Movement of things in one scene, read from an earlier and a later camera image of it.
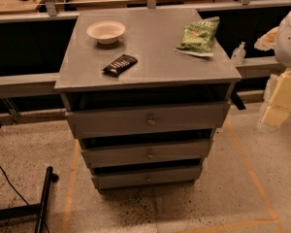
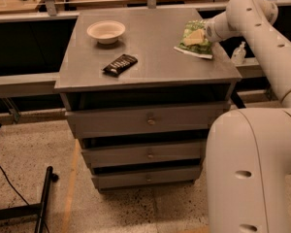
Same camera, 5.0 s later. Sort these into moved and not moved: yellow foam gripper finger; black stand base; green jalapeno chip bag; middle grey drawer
Moved: yellow foam gripper finger
Not moved: middle grey drawer; black stand base; green jalapeno chip bag
